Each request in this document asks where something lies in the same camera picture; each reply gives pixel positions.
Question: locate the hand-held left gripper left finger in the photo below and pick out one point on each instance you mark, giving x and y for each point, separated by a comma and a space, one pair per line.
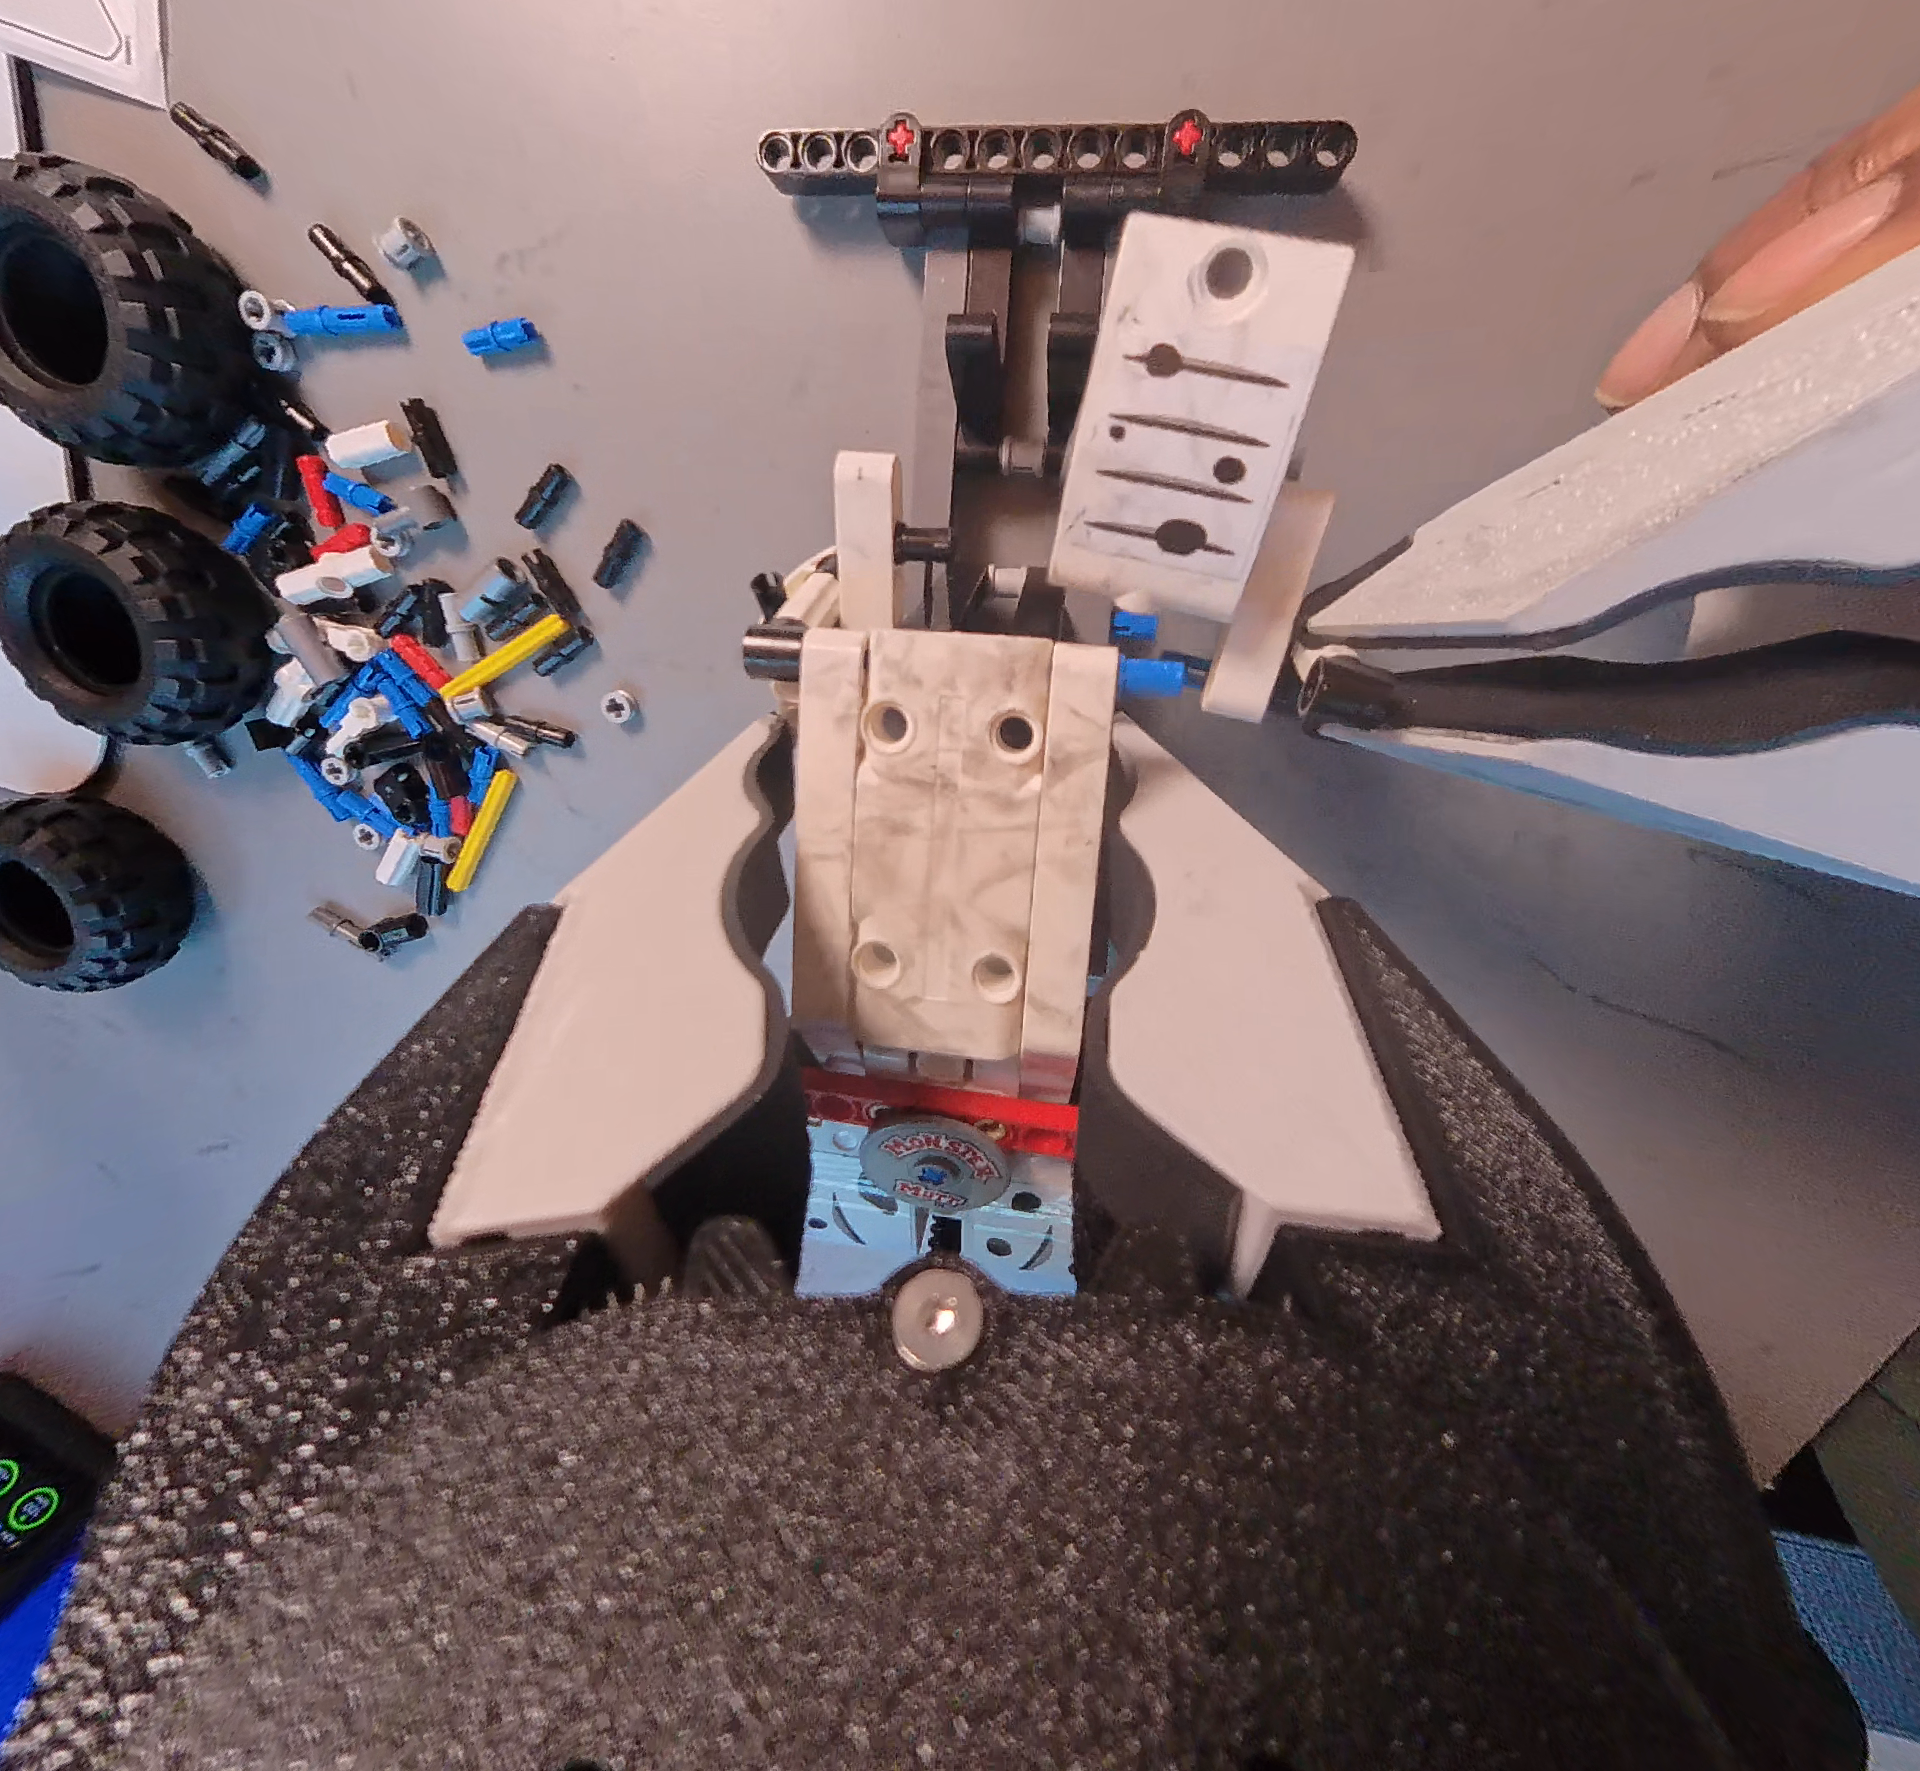
615, 1051

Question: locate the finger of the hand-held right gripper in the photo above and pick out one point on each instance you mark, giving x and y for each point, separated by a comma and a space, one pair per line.
1651, 496
1799, 812

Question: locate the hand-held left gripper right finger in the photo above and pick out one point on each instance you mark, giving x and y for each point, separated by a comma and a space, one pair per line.
1260, 1066

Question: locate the white toy truck model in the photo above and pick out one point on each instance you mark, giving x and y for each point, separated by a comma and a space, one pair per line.
947, 826

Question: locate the grey desk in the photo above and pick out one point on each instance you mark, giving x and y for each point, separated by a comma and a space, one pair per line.
598, 1

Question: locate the person's right hand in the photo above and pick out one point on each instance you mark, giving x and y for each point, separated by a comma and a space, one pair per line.
1799, 257

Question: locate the pile of small brick parts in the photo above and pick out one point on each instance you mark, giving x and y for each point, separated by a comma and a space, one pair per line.
374, 690

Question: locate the black rubber toy tyre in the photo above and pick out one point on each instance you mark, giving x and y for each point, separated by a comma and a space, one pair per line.
118, 901
165, 300
165, 631

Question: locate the black timer with green display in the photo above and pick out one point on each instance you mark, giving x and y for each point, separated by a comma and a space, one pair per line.
37, 1469

